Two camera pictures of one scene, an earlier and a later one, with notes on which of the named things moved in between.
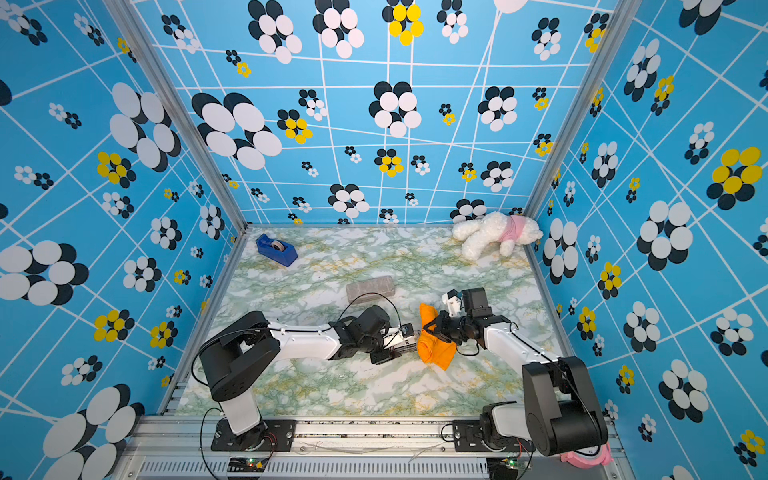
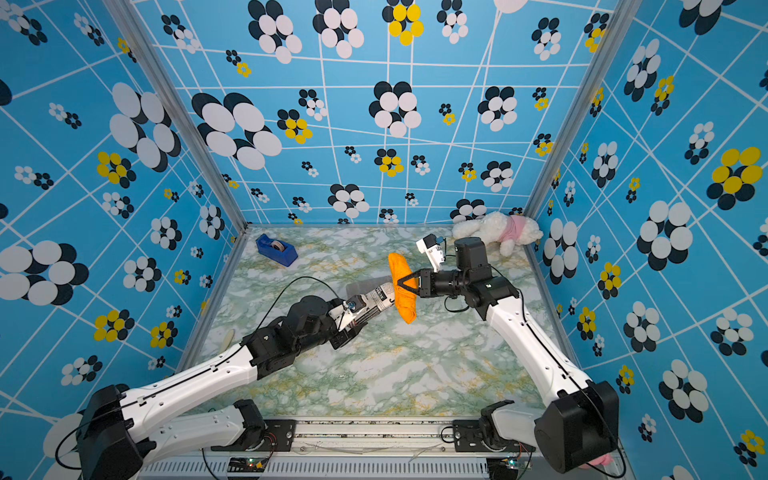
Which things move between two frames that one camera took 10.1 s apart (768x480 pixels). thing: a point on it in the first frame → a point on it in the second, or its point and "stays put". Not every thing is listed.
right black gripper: (441, 322) → (427, 283)
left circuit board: (247, 464) stays put
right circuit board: (502, 467) stays put
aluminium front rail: (181, 448) stays put
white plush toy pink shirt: (505, 229) stays put
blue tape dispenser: (276, 250) stays put
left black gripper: (385, 357) → (348, 333)
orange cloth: (432, 347) → (406, 299)
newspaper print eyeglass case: (406, 348) → (382, 296)
